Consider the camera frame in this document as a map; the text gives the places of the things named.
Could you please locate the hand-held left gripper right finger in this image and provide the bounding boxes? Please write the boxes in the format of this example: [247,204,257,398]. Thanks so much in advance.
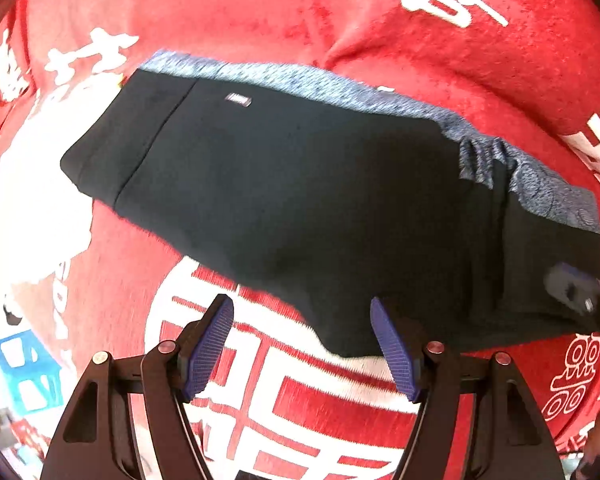
[370,296,566,480]

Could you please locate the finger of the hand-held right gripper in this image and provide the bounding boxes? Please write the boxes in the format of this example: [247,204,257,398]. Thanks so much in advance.
[542,261,600,320]

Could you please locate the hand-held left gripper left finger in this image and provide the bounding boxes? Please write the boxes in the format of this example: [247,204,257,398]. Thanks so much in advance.
[40,294,235,480]

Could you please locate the black pants with blue trim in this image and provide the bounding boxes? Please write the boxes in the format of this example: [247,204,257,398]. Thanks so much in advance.
[60,50,600,359]

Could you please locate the blue plastic stool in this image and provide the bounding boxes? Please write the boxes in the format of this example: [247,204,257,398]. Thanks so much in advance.
[0,329,64,414]

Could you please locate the red printed blanket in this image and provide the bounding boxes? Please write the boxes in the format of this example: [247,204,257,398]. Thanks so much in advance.
[0,0,600,480]

